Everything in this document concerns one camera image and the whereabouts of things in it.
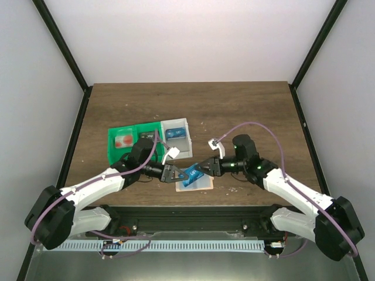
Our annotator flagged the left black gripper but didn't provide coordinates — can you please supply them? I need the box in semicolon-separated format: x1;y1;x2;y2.
140;160;189;183

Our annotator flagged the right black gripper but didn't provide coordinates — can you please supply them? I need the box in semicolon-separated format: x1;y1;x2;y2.
195;155;247;177

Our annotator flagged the blue vip card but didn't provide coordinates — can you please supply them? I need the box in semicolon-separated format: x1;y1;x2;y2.
182;163;205;187
165;127;187;140

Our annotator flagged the beige card holder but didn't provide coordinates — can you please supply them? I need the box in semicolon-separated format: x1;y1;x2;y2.
175;175;214;192

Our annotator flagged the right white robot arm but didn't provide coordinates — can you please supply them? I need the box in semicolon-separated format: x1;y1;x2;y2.
196;134;364;261

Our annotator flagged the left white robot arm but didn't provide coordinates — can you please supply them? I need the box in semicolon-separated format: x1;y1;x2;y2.
25;138;189;250

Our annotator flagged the black vip card in bin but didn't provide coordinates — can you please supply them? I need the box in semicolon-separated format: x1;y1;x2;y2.
139;132;155;141

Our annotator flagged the red white card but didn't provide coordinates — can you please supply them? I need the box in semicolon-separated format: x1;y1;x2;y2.
114;134;134;149

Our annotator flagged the white plastic bin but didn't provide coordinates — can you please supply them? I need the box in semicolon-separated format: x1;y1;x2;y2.
161;118;193;159

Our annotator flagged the green plastic bin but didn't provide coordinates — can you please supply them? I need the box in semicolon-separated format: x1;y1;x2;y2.
107;125;138;165
134;122;165;162

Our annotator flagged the light blue slotted strip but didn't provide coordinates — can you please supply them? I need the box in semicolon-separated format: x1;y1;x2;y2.
55;239;265;253

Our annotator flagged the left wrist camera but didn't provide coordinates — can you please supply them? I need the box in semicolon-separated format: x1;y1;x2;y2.
162;146;180;165

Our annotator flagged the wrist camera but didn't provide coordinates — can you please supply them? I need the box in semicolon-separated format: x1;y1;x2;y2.
208;138;226;159
162;146;180;165

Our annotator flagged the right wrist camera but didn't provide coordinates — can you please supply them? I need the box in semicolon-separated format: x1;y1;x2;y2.
208;138;226;159

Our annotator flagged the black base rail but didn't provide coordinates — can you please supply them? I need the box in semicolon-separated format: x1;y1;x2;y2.
73;204;323;238

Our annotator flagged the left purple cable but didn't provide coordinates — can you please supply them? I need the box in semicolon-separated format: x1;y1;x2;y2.
29;129;173;259

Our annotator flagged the right black frame post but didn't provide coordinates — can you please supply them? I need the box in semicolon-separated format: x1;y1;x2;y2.
292;0;349;87

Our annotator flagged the black frame post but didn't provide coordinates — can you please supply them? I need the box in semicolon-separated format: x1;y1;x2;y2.
31;0;90;90
292;0;349;87

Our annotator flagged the left black frame post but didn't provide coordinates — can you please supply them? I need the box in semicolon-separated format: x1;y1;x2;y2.
31;0;90;90

